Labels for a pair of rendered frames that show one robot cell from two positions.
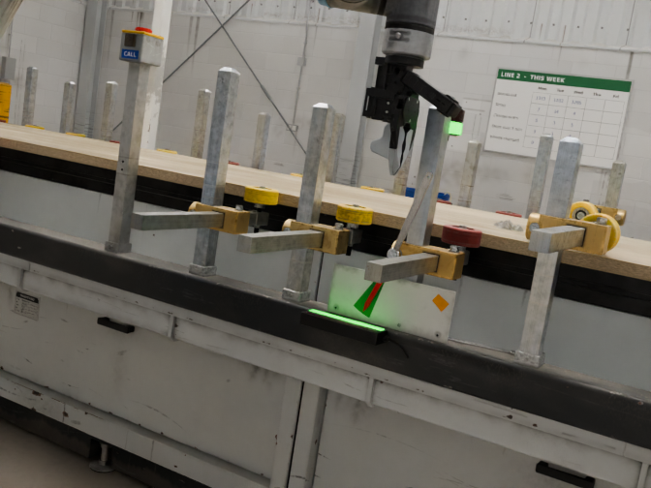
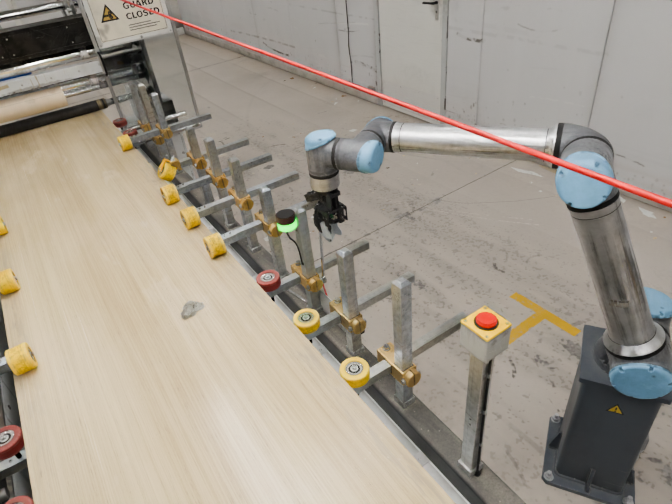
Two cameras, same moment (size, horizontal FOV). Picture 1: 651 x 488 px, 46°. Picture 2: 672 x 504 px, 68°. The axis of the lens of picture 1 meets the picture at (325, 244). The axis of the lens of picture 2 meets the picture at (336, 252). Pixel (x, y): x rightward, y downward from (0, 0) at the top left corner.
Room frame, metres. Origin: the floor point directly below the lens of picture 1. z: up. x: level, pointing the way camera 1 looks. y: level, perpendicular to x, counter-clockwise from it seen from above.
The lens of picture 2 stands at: (2.55, 0.63, 1.94)
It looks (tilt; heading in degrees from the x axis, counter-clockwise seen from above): 36 degrees down; 212
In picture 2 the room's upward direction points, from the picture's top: 7 degrees counter-clockwise
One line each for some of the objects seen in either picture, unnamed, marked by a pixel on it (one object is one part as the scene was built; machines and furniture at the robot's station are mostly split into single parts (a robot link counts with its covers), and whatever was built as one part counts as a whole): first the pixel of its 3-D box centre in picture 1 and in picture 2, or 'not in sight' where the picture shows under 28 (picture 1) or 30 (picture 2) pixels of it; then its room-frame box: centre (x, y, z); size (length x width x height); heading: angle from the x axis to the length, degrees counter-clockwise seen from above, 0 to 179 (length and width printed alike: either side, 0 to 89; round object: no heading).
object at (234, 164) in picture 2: not in sight; (245, 210); (1.24, -0.62, 0.90); 0.03 x 0.03 x 0.48; 62
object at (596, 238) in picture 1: (567, 232); (269, 223); (1.34, -0.42, 0.95); 0.13 x 0.06 x 0.05; 62
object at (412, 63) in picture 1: (395, 91); (329, 204); (1.43, -0.08, 1.15); 0.09 x 0.08 x 0.12; 62
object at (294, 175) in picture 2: not in sight; (245, 194); (1.19, -0.64, 0.95); 0.50 x 0.04 x 0.04; 152
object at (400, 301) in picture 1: (387, 301); (323, 301); (1.46, -0.14, 0.75); 0.26 x 0.01 x 0.10; 62
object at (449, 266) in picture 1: (426, 259); (306, 277); (1.46, -0.20, 0.85); 0.13 x 0.06 x 0.05; 62
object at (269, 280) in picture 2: (458, 253); (270, 288); (1.57, -0.27, 0.85); 0.08 x 0.08 x 0.11
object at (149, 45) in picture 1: (140, 49); (484, 335); (1.83, 0.50, 1.18); 0.07 x 0.07 x 0.08; 62
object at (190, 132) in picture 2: not in sight; (202, 173); (1.00, -1.06, 0.88); 0.03 x 0.03 x 0.48; 62
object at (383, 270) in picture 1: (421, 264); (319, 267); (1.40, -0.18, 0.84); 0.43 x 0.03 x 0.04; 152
